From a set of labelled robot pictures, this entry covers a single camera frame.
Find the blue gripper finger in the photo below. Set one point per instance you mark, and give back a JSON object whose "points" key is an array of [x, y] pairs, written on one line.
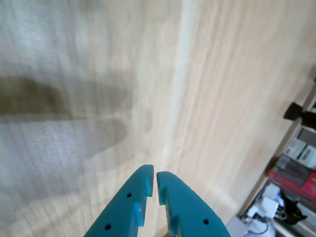
{"points": [[118, 212], [192, 217]]}

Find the white round object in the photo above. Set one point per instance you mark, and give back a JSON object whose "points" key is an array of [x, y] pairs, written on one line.
{"points": [[266, 229]]}

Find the white power adapter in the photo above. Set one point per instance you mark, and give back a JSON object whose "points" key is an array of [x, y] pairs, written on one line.
{"points": [[269, 205]]}

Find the black pouch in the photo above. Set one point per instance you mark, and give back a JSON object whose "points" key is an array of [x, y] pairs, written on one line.
{"points": [[292, 209]]}

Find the red box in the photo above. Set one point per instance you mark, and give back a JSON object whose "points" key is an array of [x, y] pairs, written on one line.
{"points": [[309, 188]]}

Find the white and green box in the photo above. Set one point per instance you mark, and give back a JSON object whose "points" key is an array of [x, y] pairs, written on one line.
{"points": [[298, 150]]}

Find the grey box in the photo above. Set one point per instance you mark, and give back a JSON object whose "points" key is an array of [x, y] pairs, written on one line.
{"points": [[308, 135]]}

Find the black clamp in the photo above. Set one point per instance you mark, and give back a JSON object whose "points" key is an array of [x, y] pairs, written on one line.
{"points": [[293, 112]]}

